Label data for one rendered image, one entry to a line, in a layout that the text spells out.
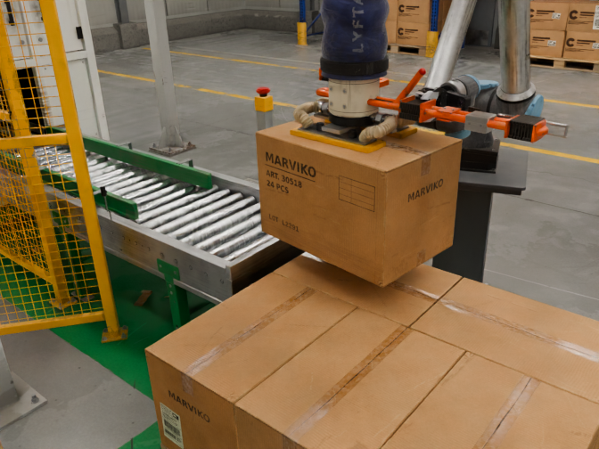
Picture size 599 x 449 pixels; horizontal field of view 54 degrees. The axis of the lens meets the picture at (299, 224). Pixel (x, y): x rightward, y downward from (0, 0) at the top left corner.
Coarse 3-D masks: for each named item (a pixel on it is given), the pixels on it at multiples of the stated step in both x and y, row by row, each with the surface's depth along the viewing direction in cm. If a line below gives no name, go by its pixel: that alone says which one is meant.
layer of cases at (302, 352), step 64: (256, 320) 196; (320, 320) 195; (384, 320) 194; (448, 320) 192; (512, 320) 191; (576, 320) 190; (192, 384) 172; (256, 384) 167; (320, 384) 166; (384, 384) 165; (448, 384) 165; (512, 384) 164; (576, 384) 163; (192, 448) 187; (256, 448) 161; (320, 448) 145; (384, 448) 144; (448, 448) 144; (512, 448) 143; (576, 448) 142
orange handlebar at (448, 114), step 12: (384, 84) 216; (324, 96) 204; (396, 108) 185; (432, 108) 181; (444, 108) 177; (456, 108) 177; (444, 120) 175; (456, 120) 173; (492, 120) 166; (504, 120) 167; (540, 132) 158
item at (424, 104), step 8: (416, 96) 187; (400, 104) 182; (408, 104) 180; (416, 104) 178; (424, 104) 178; (432, 104) 182; (400, 112) 183; (408, 112) 182; (416, 112) 180; (416, 120) 180; (424, 120) 181
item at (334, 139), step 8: (296, 128) 206; (304, 128) 204; (312, 128) 203; (320, 128) 200; (304, 136) 201; (312, 136) 199; (320, 136) 197; (328, 136) 196; (336, 136) 194; (344, 136) 194; (352, 136) 192; (336, 144) 192; (344, 144) 190; (352, 144) 188; (360, 144) 187; (368, 144) 188; (376, 144) 188; (384, 144) 190; (368, 152) 185
